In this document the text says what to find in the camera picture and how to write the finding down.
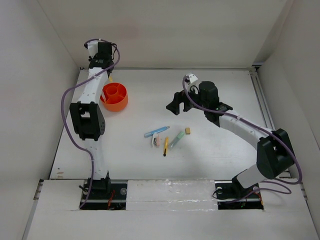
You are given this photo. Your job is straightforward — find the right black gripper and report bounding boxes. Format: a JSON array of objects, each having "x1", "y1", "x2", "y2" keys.
[{"x1": 165, "y1": 83, "x2": 208, "y2": 115}]

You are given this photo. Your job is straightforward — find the tan eraser block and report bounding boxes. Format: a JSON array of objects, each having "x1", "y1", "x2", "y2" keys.
[{"x1": 185, "y1": 127, "x2": 191, "y2": 135}]

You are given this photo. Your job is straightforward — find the green highlighter marker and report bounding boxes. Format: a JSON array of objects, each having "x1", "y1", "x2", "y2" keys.
[{"x1": 169, "y1": 131, "x2": 185, "y2": 148}]

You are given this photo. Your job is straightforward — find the pink pen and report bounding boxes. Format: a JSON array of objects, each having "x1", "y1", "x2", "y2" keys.
[{"x1": 100, "y1": 91, "x2": 106, "y2": 103}]

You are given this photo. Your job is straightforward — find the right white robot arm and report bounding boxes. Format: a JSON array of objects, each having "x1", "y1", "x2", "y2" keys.
[{"x1": 166, "y1": 80, "x2": 297, "y2": 203}]

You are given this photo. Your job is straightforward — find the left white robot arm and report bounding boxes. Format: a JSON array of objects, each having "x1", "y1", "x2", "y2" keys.
[{"x1": 69, "y1": 40, "x2": 114, "y2": 199}]

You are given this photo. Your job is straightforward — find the orange round divided container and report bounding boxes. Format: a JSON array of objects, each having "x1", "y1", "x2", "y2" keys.
[{"x1": 100, "y1": 82, "x2": 129, "y2": 112}]

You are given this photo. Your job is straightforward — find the yellow black-tipped pen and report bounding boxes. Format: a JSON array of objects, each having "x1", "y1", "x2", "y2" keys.
[{"x1": 163, "y1": 137, "x2": 169, "y2": 157}]

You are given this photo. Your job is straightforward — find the blue pen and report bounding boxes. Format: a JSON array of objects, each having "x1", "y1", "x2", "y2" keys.
[{"x1": 144, "y1": 126, "x2": 170, "y2": 138}]

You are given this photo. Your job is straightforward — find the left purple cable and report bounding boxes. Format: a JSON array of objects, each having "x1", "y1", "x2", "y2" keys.
[{"x1": 61, "y1": 38, "x2": 122, "y2": 210}]

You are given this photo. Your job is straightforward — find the purple cable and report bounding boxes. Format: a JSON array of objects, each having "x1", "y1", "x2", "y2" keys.
[
  {"x1": 181, "y1": 75, "x2": 303, "y2": 203},
  {"x1": 61, "y1": 38, "x2": 122, "y2": 210}
]

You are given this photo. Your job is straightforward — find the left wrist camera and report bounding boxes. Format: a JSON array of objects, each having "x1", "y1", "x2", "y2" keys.
[{"x1": 83, "y1": 38, "x2": 100, "y2": 58}]

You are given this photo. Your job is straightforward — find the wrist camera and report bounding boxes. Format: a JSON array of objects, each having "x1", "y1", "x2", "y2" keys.
[
  {"x1": 183, "y1": 73, "x2": 199, "y2": 89},
  {"x1": 83, "y1": 38, "x2": 100, "y2": 58}
]

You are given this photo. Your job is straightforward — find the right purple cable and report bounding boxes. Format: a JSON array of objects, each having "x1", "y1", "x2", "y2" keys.
[{"x1": 181, "y1": 75, "x2": 303, "y2": 203}]

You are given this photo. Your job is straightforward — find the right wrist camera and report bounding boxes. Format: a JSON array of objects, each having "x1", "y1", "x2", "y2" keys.
[{"x1": 183, "y1": 73, "x2": 199, "y2": 89}]

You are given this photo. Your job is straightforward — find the aluminium rail frame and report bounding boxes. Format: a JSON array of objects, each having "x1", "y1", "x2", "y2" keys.
[{"x1": 248, "y1": 63, "x2": 308, "y2": 202}]

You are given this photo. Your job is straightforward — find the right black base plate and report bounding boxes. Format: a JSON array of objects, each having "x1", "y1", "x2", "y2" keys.
[{"x1": 212, "y1": 180, "x2": 264, "y2": 210}]

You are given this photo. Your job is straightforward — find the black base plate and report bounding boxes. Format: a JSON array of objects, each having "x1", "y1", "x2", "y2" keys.
[
  {"x1": 212, "y1": 180, "x2": 264, "y2": 210},
  {"x1": 78, "y1": 180, "x2": 128, "y2": 211}
]

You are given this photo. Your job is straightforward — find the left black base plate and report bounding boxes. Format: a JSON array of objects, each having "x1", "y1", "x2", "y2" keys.
[{"x1": 78, "y1": 180, "x2": 128, "y2": 211}]

